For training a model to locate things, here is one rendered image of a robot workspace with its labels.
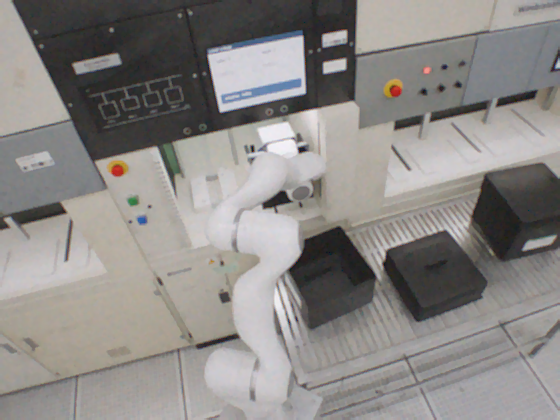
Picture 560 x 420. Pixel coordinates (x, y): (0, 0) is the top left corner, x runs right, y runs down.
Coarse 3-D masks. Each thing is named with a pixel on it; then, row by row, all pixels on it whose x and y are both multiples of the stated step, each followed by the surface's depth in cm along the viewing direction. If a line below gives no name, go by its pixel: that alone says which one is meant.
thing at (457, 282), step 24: (432, 240) 159; (384, 264) 164; (408, 264) 152; (432, 264) 148; (456, 264) 150; (408, 288) 146; (432, 288) 144; (456, 288) 143; (480, 288) 144; (432, 312) 145
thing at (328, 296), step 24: (312, 240) 158; (336, 240) 165; (312, 264) 168; (336, 264) 167; (360, 264) 153; (288, 288) 159; (312, 288) 160; (336, 288) 159; (360, 288) 142; (312, 312) 139; (336, 312) 147
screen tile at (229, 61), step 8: (224, 56) 113; (232, 56) 114; (240, 56) 115; (216, 64) 114; (224, 64) 115; (232, 64) 116; (240, 64) 116; (248, 64) 117; (216, 72) 116; (248, 72) 119; (256, 72) 119; (224, 80) 118; (232, 80) 119; (240, 80) 120; (248, 80) 120; (256, 80) 121; (224, 88) 120; (232, 88) 121
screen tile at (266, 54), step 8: (264, 48) 115; (272, 48) 115; (280, 48) 116; (288, 48) 117; (264, 56) 116; (272, 56) 117; (280, 56) 118; (288, 56) 118; (296, 56) 119; (288, 64) 120; (296, 64) 121; (264, 72) 120; (272, 72) 121; (280, 72) 121; (288, 72) 122; (296, 72) 123; (264, 80) 122
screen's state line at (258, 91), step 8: (288, 80) 124; (296, 80) 125; (248, 88) 122; (256, 88) 123; (264, 88) 124; (272, 88) 125; (280, 88) 125; (288, 88) 126; (224, 96) 122; (232, 96) 123; (240, 96) 124; (248, 96) 124; (256, 96) 125
